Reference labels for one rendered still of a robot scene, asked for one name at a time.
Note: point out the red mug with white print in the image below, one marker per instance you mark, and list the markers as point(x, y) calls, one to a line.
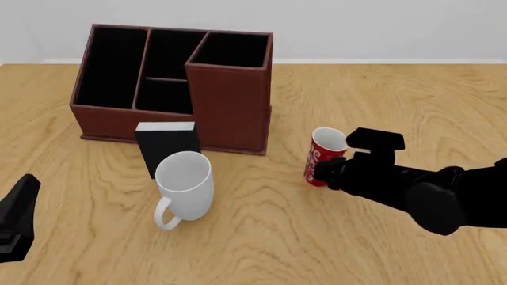
point(315, 161)

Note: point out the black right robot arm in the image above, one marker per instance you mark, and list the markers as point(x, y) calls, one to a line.
point(439, 196)

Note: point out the red-brown desk caddy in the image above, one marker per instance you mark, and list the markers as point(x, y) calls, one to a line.
point(229, 107)

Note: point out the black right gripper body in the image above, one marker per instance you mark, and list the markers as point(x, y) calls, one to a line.
point(334, 175)

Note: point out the black book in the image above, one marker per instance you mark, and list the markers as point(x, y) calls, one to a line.
point(168, 145)

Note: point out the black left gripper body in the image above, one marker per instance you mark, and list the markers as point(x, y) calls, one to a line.
point(12, 246)

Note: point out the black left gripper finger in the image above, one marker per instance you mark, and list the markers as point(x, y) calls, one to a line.
point(21, 205)

